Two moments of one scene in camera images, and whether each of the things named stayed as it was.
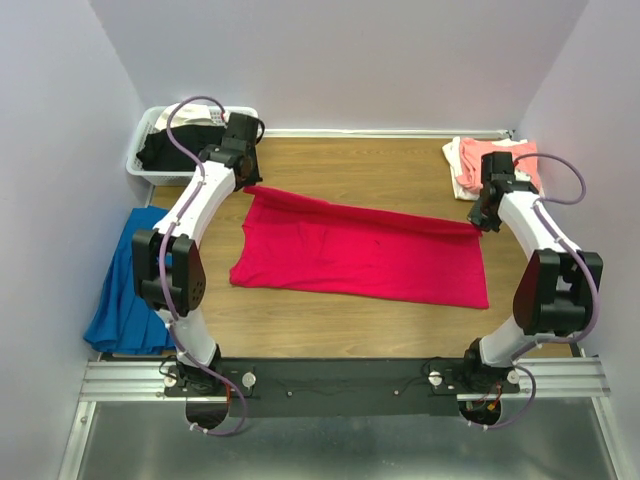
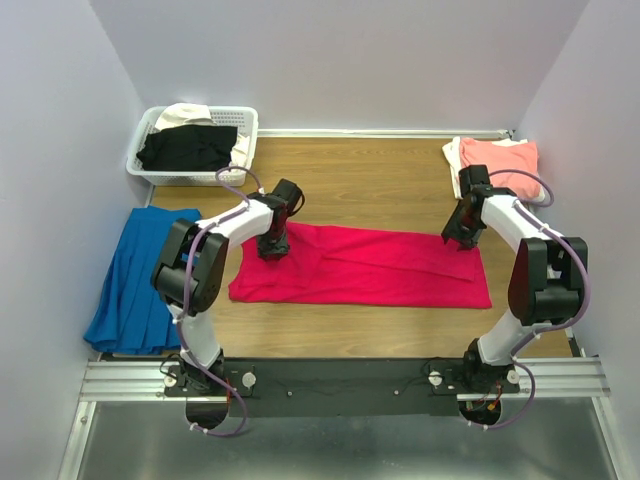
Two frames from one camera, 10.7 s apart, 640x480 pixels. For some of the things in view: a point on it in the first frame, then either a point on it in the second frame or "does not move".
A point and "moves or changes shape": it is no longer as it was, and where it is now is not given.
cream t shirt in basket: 185,114 does not move
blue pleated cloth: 123,321 does not move
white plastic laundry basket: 220,116 does not move
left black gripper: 254,176 → 265,250
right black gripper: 480,222 → 467,240
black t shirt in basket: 156,152 does not move
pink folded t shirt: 472,150 does not move
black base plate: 341,388 does not move
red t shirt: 292,241 moves or changes shape
